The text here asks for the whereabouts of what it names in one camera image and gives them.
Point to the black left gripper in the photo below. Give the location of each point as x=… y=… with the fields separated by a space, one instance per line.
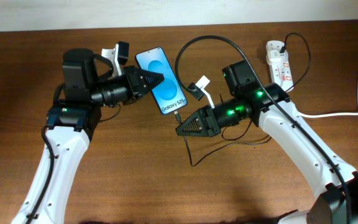
x=133 y=74

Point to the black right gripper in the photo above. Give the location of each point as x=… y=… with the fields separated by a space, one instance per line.
x=209 y=125

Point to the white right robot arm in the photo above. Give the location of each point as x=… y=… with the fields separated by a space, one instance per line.
x=333 y=181

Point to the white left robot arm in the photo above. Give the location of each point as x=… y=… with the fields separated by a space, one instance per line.
x=89 y=84

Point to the white charger plug adapter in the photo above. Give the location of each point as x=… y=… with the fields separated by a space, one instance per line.
x=274 y=56

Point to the white power strip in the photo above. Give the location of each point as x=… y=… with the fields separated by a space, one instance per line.
x=280 y=72

